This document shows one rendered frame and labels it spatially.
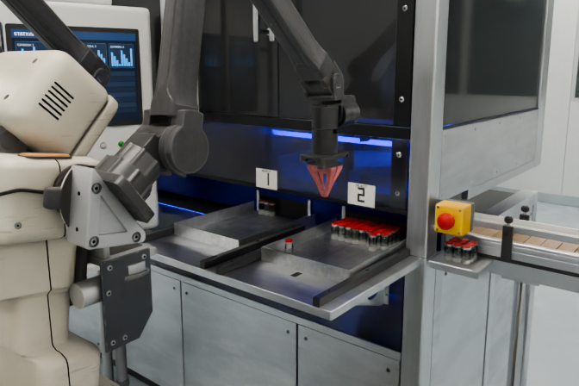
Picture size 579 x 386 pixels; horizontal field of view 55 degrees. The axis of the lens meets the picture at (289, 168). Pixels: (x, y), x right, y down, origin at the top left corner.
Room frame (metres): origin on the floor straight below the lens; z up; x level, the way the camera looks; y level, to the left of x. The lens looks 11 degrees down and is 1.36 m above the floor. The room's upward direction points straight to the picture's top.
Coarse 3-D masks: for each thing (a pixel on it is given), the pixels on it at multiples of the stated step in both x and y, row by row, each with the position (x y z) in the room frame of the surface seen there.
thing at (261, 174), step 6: (258, 168) 1.69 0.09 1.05; (258, 174) 1.69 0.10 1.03; (264, 174) 1.68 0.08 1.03; (270, 174) 1.66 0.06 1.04; (276, 174) 1.64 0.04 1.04; (258, 180) 1.69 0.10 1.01; (264, 180) 1.68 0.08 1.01; (270, 180) 1.66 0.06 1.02; (276, 180) 1.64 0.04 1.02; (258, 186) 1.69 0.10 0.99; (264, 186) 1.68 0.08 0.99; (270, 186) 1.66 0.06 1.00; (276, 186) 1.65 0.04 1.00
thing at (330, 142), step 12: (312, 132) 1.20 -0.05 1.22; (324, 132) 1.18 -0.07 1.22; (336, 132) 1.19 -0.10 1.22; (312, 144) 1.20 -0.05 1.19; (324, 144) 1.18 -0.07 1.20; (336, 144) 1.19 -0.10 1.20; (300, 156) 1.19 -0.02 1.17; (312, 156) 1.17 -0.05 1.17; (324, 156) 1.17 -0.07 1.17; (336, 156) 1.18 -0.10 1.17; (348, 156) 1.22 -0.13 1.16
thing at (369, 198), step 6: (348, 186) 1.48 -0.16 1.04; (354, 186) 1.47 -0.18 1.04; (360, 186) 1.46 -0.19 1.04; (366, 186) 1.45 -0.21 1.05; (372, 186) 1.43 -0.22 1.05; (348, 192) 1.48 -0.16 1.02; (354, 192) 1.47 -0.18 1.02; (360, 192) 1.46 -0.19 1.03; (366, 192) 1.45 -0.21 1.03; (372, 192) 1.43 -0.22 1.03; (348, 198) 1.48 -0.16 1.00; (354, 198) 1.47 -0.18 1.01; (360, 198) 1.46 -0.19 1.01; (366, 198) 1.45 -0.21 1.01; (372, 198) 1.43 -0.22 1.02; (360, 204) 1.46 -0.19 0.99; (366, 204) 1.45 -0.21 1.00; (372, 204) 1.43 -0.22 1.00
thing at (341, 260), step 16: (320, 224) 1.53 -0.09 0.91; (304, 240) 1.47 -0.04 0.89; (320, 240) 1.48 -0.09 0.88; (336, 240) 1.48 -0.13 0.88; (272, 256) 1.31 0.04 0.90; (288, 256) 1.28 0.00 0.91; (304, 256) 1.36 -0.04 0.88; (320, 256) 1.36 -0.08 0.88; (336, 256) 1.36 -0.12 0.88; (352, 256) 1.36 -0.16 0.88; (368, 256) 1.36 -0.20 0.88; (384, 256) 1.30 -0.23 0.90; (320, 272) 1.22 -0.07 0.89; (336, 272) 1.19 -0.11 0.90; (352, 272) 1.18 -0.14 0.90
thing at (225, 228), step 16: (240, 208) 1.76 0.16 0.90; (176, 224) 1.54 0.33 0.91; (192, 224) 1.60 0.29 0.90; (208, 224) 1.64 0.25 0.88; (224, 224) 1.64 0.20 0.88; (240, 224) 1.64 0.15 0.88; (256, 224) 1.64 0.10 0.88; (272, 224) 1.64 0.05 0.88; (288, 224) 1.55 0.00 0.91; (304, 224) 1.61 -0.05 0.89; (208, 240) 1.46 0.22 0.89; (224, 240) 1.42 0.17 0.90; (240, 240) 1.39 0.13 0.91
